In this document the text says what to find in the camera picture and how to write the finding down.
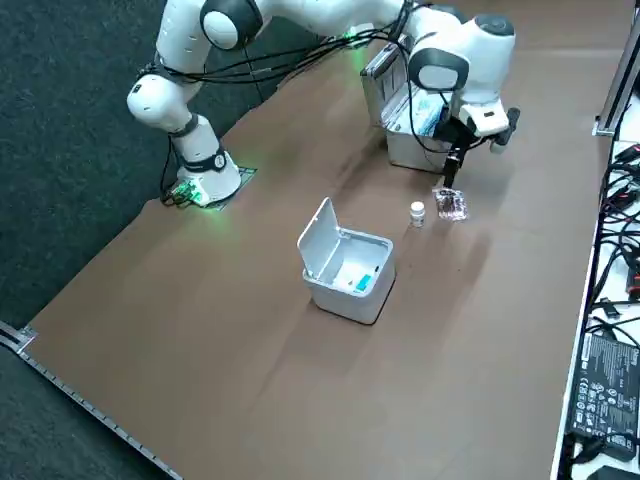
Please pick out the white lidded waste bin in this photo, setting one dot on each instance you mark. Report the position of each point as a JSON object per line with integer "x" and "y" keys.
{"x": 350, "y": 305}

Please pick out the small white medicine bottle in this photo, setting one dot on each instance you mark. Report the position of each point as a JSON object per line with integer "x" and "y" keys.
{"x": 418, "y": 215}

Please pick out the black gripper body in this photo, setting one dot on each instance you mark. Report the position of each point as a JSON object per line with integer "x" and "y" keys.
{"x": 452, "y": 135}

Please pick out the silver aluminium medical kit case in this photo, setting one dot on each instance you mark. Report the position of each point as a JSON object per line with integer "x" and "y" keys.
{"x": 410, "y": 152}

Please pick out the silver table edge rail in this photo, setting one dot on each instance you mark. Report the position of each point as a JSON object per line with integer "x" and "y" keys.
{"x": 90, "y": 405}

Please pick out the black labelled power brick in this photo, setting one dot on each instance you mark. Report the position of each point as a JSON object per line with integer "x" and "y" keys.
{"x": 605, "y": 390}

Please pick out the small teal packet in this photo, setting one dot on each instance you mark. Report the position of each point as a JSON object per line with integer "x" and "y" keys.
{"x": 363, "y": 281}

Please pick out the red lit plug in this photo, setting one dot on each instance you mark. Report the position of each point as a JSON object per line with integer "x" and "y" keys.
{"x": 634, "y": 282}
{"x": 632, "y": 151}

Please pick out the aluminium frame strut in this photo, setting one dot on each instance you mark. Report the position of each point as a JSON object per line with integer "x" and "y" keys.
{"x": 617, "y": 65}

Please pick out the blue white supply packet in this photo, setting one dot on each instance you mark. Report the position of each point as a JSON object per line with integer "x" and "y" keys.
{"x": 427, "y": 112}

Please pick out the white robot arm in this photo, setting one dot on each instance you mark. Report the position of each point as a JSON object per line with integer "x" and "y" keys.
{"x": 165, "y": 100}

